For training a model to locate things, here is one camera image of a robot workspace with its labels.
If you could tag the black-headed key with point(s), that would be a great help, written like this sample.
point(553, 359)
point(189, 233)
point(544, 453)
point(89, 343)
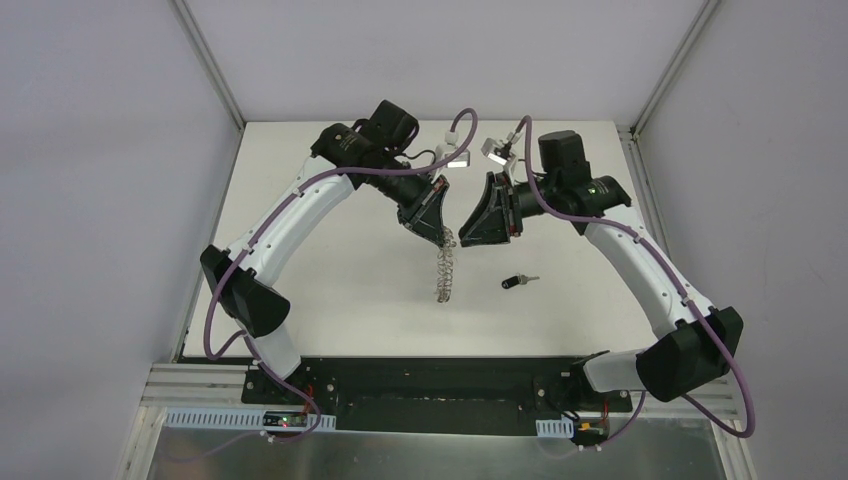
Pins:
point(517, 280)

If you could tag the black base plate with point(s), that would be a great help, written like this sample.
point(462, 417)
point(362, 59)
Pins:
point(498, 396)

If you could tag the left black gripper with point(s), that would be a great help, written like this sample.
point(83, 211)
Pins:
point(423, 201)

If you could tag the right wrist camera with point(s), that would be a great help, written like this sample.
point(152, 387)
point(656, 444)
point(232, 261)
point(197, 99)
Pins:
point(501, 152)

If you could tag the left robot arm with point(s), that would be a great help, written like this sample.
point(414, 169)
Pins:
point(242, 276)

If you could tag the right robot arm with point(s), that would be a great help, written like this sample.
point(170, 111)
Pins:
point(694, 339)

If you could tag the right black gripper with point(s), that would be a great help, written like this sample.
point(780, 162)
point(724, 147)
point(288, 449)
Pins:
point(506, 206)

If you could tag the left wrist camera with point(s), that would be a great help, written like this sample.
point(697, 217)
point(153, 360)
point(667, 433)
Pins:
point(452, 152)

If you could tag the metal disc with keyrings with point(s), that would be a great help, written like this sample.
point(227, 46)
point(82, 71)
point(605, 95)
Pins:
point(445, 267)

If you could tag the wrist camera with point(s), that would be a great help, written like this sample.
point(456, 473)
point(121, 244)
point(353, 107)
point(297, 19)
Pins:
point(452, 152)
point(501, 152)

